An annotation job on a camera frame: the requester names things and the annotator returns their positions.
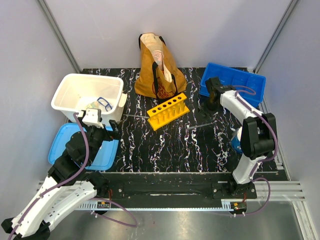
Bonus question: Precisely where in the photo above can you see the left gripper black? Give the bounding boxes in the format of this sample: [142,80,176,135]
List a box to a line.
[79,117,123,164]

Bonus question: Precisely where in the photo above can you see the packaged gloves clear bag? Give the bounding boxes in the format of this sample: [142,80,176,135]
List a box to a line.
[84,101,105,111]

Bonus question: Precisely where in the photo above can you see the blue safety glasses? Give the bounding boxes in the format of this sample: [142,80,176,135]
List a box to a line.
[97,97,113,112]

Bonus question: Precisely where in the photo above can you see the yellow test tube rack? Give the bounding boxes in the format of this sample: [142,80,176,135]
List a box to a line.
[147,93,190,131]

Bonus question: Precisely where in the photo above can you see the light blue tub lid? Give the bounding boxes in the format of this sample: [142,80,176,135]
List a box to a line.
[48,122,119,171]

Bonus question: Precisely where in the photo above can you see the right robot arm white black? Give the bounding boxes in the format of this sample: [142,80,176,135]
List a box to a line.
[203,77,279,198]

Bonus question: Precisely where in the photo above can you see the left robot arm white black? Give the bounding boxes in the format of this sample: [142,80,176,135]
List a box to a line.
[1,118,122,240]

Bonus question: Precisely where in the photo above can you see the clear pipette tube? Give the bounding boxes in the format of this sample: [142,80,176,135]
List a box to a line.
[187,122,214,130]

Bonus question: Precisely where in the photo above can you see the blue compartment bin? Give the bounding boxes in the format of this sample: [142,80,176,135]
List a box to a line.
[199,63,266,107]

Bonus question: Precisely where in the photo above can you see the white plastic tub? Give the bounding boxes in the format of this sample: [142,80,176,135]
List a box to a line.
[51,73,128,126]

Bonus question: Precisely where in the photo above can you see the brown paper bag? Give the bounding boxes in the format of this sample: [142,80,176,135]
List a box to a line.
[134,32,187,100]

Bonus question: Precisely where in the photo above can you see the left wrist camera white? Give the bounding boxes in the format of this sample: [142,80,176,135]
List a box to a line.
[82,108,104,128]

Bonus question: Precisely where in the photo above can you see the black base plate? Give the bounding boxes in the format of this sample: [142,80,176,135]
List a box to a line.
[85,171,257,200]

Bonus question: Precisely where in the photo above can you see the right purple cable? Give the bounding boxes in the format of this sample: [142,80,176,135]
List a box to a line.
[231,85,279,217]

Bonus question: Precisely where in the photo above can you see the purple cable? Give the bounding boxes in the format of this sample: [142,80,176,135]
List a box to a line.
[7,112,140,240]
[231,85,279,217]

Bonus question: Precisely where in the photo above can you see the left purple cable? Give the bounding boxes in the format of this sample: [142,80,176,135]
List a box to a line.
[7,112,140,240]

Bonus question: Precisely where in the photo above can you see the aluminium rail frame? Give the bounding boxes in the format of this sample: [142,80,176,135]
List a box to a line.
[24,179,308,240]

